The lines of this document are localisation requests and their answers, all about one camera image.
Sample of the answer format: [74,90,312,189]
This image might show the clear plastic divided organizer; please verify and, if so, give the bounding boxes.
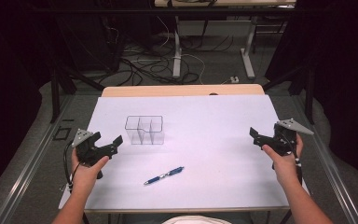
[124,115,166,146]

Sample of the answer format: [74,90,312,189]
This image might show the person's white clothing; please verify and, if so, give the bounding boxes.
[161,215,233,224]

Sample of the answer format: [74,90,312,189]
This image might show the tangle of black floor cables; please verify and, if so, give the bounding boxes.
[97,29,236,87]

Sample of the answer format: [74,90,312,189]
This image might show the person's right hand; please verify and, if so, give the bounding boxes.
[262,133,304,189]

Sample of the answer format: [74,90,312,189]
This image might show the desk with white legs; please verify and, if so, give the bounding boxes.
[153,0,297,80]

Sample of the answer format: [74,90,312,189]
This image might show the aluminium floor rail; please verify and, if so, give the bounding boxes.
[291,92,358,224]
[0,93,76,224]

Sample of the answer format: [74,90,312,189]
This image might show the blue pen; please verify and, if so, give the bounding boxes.
[143,166,186,187]

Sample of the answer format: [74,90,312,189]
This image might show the light wooden table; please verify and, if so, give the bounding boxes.
[58,83,310,224]

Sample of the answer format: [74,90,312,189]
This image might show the hand-held gripper cable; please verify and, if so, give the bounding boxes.
[279,132,304,187]
[62,139,82,192]

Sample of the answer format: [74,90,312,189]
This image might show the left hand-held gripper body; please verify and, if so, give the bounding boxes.
[71,128,119,180]

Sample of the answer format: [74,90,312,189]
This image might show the left hand-held gripper cable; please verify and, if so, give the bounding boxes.
[62,139,82,192]

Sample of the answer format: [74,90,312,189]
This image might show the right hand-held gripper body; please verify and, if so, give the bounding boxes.
[262,118,314,157]

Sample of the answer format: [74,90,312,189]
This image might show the right hand-held gripper cable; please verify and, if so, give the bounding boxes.
[279,132,304,187]

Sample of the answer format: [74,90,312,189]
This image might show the dark curtain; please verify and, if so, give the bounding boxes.
[0,0,60,203]
[265,0,358,188]

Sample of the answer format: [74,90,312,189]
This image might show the white table sheet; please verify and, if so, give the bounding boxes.
[58,94,310,213]

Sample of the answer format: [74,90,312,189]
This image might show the person's left hand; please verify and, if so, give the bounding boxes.
[70,147,110,191]

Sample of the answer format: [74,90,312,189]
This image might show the white floor cable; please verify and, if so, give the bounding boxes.
[155,15,207,86]

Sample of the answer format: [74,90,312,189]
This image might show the black metal stand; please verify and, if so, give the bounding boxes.
[49,60,105,124]
[262,63,317,126]

